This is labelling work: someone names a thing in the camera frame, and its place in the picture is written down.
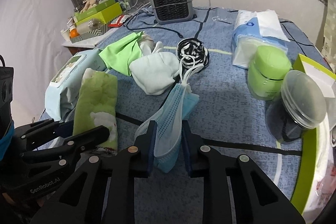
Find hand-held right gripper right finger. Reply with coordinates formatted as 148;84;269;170
182;120;306;224

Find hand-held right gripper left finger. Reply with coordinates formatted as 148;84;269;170
30;120;158;224

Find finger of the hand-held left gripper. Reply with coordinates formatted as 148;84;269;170
20;125;110;170
14;118;74;151

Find blue face mask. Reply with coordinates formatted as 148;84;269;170
134;59;200;173

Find green printed towel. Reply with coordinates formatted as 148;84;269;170
73;68;118;155

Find white cloth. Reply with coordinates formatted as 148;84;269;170
129;52;180;96

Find light green cloth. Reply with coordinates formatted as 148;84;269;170
99;31;145;77

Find black white striped sock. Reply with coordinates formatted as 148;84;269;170
176;39;211;72

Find green box tray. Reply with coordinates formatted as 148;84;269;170
290;53;336;217

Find wet wipes pack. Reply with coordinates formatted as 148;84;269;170
44;50;106;123

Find zigzag patterned box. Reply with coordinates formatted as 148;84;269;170
69;20;111;41

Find green plastic jar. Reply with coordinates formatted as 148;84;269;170
247;45;293;101

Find red white packet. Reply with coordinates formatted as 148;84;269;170
109;15;128;28

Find green gift box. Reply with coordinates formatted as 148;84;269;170
74;2;123;28

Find clear jar dark contents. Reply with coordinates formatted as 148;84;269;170
265;69;327;145

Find beige plush toy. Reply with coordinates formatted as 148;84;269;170
80;0;98;13

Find blue white tissue pack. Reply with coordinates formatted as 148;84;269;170
231;9;292;69

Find grey space heater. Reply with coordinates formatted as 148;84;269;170
149;0;198;25

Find black cable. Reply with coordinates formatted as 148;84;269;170
126;13;184;38

